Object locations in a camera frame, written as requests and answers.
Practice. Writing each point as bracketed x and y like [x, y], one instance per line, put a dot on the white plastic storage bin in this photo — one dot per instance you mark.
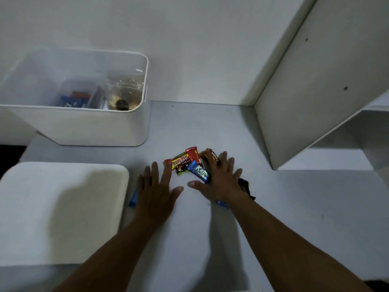
[85, 127]

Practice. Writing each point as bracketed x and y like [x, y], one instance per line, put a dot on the person's left forearm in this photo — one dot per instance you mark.
[106, 258]

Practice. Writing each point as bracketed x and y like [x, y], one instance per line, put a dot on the white bin lid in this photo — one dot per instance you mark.
[45, 209]

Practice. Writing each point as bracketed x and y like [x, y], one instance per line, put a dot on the pile of small snack bars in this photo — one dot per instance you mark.
[188, 162]

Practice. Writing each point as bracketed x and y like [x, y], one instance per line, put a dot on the small red snack packet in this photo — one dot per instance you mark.
[81, 95]

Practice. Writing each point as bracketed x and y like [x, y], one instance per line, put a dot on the bunch of dark blue packets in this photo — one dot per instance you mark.
[73, 102]

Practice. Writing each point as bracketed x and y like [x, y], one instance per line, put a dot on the white wooden shelf unit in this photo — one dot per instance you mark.
[319, 88]

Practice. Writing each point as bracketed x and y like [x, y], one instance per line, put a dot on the person's right hand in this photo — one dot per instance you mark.
[222, 182]

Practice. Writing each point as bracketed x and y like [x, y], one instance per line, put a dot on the person's left hand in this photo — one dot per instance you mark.
[155, 197]

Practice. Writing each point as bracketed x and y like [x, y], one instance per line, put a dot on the clear bag of yellow sticks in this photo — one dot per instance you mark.
[133, 94]

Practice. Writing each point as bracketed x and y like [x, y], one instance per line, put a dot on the person's right forearm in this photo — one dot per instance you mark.
[297, 249]

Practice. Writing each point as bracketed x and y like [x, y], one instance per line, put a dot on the clear plastic container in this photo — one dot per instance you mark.
[68, 88]

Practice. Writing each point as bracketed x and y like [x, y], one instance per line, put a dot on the black and pink floor object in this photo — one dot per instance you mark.
[378, 285]

